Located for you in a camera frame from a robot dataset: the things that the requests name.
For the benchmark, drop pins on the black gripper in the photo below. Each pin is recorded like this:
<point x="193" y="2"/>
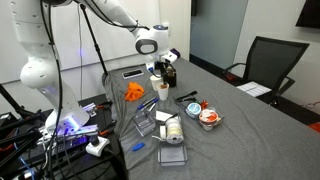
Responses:
<point x="161" y="66"/>

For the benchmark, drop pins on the wooden block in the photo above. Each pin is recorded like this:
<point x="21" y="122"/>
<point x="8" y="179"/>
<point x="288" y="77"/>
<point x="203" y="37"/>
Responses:
<point x="163" y="86"/>

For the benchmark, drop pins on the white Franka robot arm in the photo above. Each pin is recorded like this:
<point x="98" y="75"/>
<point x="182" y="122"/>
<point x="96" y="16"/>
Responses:
<point x="33" y="70"/>

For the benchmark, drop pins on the black cup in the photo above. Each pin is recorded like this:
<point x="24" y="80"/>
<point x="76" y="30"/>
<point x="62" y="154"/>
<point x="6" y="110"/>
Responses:
<point x="172" y="80"/>

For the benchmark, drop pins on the white paper cup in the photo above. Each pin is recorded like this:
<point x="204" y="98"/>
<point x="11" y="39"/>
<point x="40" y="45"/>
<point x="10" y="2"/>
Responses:
<point x="154" y="83"/>
<point x="163" y="93"/>

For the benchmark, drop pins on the small red object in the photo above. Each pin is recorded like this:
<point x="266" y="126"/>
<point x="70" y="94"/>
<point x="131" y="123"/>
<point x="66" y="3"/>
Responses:
<point x="204" y="104"/>

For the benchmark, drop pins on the silver marker blue cap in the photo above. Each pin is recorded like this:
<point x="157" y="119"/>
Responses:
<point x="148" y="103"/>
<point x="149" y="106"/>

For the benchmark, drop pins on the white paper pad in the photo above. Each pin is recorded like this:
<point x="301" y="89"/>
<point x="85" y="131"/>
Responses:
<point x="163" y="116"/>

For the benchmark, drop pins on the container with blue lid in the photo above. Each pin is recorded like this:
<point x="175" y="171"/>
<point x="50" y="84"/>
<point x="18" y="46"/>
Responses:
<point x="193" y="110"/>

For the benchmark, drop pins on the stack of tape rolls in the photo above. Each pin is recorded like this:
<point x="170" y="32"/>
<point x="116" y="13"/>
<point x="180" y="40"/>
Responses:
<point x="174" y="130"/>

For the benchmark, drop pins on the container with red lid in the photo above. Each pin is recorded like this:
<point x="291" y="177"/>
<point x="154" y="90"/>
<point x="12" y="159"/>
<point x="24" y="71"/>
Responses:
<point x="208" y="118"/>

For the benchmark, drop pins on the orange black clamp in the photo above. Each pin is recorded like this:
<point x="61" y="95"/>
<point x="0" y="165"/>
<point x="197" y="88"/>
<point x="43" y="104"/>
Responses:
<point x="107" y="130"/>
<point x="105" y="105"/>

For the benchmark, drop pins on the blue marker pen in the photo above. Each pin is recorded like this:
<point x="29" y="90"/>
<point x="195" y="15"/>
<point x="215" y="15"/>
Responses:
<point x="138" y="146"/>

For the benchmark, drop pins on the clear plastic lid box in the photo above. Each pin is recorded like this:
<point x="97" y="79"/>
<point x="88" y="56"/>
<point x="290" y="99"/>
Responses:
<point x="172" y="154"/>

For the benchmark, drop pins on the black tripod pole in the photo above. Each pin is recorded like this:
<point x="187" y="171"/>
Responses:
<point x="95" y="40"/>

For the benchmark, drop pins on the white paper sheet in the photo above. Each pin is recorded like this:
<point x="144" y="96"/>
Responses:
<point x="254" y="89"/>

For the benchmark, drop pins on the white emergency stop box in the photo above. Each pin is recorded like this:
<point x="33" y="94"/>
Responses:
<point x="97" y="146"/>

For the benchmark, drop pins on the black robot cart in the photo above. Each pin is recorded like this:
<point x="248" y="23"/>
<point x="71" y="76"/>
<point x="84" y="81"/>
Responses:
<point x="110" y="166"/>

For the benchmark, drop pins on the black mesh office chair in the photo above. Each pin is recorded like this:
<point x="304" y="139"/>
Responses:
<point x="270" y="61"/>

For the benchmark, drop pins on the grey tablecloth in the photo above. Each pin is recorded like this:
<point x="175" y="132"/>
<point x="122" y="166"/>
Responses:
<point x="260" y="143"/>

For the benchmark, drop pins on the orange bag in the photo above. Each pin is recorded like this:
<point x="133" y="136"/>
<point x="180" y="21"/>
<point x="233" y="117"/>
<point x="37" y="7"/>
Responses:
<point x="315" y="127"/>

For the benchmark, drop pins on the black tripod stand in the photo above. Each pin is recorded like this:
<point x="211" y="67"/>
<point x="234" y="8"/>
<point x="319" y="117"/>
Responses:
<point x="13" y="133"/>

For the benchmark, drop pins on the black tablet white frame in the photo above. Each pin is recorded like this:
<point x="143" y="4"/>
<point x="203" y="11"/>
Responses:
<point x="132" y="73"/>

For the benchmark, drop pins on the black wall television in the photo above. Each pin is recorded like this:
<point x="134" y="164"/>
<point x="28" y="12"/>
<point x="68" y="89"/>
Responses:
<point x="310" y="13"/>

